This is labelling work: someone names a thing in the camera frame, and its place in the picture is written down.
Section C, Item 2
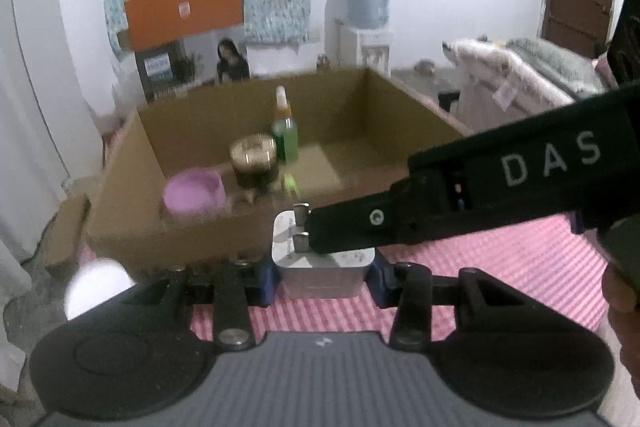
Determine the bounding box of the green dropper bottle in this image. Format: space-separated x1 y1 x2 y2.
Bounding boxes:
271 86 300 164

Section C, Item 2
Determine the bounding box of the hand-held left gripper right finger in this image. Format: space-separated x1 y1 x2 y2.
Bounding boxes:
367 252 543 353

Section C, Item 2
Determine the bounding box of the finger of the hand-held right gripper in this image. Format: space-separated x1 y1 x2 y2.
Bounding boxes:
305 179 418 256

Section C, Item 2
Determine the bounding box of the large brown cardboard box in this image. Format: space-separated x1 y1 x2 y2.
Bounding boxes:
82 67 473 275

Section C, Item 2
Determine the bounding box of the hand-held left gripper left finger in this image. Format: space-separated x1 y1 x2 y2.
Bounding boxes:
120 259 281 353

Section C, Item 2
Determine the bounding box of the dark jar with gold lid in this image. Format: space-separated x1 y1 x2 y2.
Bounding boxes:
229 133 279 188

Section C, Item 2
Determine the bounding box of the white curtain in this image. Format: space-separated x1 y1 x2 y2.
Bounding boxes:
0 0 116 408

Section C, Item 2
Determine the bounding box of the white charger plug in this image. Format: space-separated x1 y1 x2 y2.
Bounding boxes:
270 203 376 299

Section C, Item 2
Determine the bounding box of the grey-green blanket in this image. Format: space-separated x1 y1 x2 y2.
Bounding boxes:
505 37 606 95

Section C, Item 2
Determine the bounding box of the pink round container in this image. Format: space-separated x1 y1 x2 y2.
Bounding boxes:
161 171 227 220

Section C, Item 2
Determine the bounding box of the white lace cover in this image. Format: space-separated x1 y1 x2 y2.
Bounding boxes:
442 38 576 108

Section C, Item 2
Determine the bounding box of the person's right hand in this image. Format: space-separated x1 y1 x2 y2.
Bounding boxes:
601 263 640 400

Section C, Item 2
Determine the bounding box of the pink checkered tablecloth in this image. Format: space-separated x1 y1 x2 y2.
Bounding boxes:
80 214 626 343

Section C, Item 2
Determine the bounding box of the black stool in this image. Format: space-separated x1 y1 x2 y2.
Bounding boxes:
437 91 462 114

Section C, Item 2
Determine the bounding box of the white water dispenser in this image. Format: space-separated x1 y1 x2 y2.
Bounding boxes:
337 24 392 75

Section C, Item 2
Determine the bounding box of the white supplement bottle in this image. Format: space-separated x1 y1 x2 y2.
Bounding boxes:
65 258 133 322

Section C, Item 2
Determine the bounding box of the orange printed carton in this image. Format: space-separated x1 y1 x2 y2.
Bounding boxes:
124 0 251 102

